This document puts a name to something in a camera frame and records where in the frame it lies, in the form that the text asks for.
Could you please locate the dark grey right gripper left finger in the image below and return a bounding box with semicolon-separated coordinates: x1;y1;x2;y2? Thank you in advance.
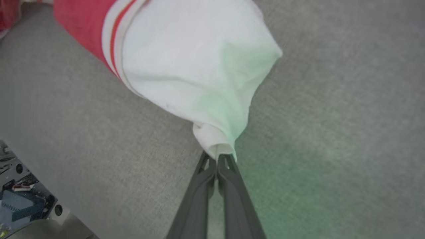
166;151;217;239

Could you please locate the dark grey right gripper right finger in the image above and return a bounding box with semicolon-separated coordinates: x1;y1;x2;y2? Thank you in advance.
217;154;266;239

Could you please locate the red shirt with white stripes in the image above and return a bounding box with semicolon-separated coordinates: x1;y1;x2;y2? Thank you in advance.
0;0;283;163

